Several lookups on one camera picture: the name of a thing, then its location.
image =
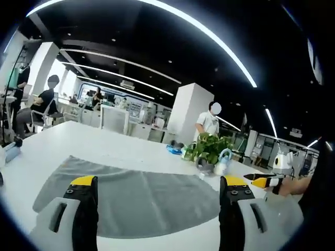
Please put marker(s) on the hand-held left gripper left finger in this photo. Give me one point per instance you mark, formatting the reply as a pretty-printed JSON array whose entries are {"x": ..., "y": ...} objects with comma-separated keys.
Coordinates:
[{"x": 62, "y": 219}]

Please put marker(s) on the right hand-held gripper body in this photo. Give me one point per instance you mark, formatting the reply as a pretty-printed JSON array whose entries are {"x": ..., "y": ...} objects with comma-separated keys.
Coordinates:
[{"x": 282, "y": 163}]

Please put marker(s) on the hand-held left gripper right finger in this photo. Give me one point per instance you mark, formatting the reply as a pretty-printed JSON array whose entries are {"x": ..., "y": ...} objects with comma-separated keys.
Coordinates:
[{"x": 264, "y": 222}]

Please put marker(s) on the grey towel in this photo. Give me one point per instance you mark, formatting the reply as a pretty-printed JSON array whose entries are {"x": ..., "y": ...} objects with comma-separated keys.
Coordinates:
[{"x": 146, "y": 198}]

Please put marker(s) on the white and blue watering can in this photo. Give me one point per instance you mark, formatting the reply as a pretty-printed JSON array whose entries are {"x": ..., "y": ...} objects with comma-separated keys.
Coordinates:
[{"x": 222, "y": 164}]

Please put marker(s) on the person's dark clothing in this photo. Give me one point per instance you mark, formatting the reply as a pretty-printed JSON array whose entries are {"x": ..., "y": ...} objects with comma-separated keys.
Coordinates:
[{"x": 322, "y": 183}]

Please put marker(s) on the green potted plant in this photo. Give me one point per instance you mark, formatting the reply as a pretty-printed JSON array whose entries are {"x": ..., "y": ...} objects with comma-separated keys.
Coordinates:
[{"x": 209, "y": 146}]

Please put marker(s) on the white table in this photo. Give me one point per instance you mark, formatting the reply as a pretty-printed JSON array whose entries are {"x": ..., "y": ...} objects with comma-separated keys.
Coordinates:
[{"x": 91, "y": 143}]

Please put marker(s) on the blue-grey rolled cloth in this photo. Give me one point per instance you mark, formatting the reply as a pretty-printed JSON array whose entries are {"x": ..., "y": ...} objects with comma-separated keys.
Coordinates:
[{"x": 13, "y": 153}]

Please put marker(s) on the dark round object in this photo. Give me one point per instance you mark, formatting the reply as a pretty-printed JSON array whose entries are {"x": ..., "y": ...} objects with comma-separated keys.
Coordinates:
[{"x": 178, "y": 143}]

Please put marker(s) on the blue tray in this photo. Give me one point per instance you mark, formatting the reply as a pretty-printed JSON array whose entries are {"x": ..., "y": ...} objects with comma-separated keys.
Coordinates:
[{"x": 174, "y": 150}]

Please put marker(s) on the grey office chair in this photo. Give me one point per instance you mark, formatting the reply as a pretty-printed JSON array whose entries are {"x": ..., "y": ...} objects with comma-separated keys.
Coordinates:
[{"x": 49, "y": 115}]

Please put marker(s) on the white cabinet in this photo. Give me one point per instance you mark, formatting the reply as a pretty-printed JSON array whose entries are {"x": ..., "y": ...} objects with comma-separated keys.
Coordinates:
[{"x": 115, "y": 120}]

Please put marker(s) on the long ceiling light strip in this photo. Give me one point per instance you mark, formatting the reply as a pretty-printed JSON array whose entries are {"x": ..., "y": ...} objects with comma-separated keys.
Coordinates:
[{"x": 209, "y": 34}]

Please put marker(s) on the black stand pole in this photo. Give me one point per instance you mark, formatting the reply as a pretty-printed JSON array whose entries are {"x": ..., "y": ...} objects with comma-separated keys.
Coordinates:
[{"x": 11, "y": 75}]

